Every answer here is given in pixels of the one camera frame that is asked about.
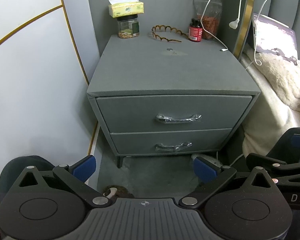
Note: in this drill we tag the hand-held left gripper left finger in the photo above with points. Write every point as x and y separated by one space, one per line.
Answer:
83 168

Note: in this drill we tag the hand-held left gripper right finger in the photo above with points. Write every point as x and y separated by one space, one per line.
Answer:
204 170

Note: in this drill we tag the person's right leg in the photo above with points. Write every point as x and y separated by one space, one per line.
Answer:
280 145

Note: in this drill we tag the person's leg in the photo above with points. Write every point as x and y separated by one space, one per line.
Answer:
280 145
35 160

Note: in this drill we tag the brown plush slipper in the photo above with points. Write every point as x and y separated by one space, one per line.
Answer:
117 191

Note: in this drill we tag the person's left leg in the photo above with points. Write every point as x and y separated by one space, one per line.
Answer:
35 160

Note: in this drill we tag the grey upholstered nightstand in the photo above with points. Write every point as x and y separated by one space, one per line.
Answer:
165 67

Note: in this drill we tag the brown wavy hairband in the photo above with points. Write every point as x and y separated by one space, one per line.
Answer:
165 38

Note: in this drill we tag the red supplement bottle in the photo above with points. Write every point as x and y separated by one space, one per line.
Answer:
195 31

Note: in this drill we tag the grey padded headboard gold trim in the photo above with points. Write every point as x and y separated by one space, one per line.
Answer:
282 0

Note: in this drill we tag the clear bag of red berries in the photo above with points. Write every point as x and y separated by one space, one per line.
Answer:
211 25

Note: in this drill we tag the clear jar with black lid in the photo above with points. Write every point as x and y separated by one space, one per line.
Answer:
127 27

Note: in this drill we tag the yellow tissue pack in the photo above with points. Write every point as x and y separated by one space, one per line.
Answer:
126 8

